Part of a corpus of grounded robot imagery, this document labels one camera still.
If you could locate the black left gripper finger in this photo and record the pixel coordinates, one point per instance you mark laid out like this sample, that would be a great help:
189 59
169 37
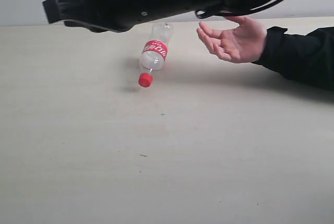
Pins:
64 10

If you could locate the clear bottle red label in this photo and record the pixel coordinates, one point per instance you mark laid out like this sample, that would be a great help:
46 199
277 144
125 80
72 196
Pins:
154 52

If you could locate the person's open hand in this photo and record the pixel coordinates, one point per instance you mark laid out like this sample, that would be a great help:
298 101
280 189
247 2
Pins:
243 44

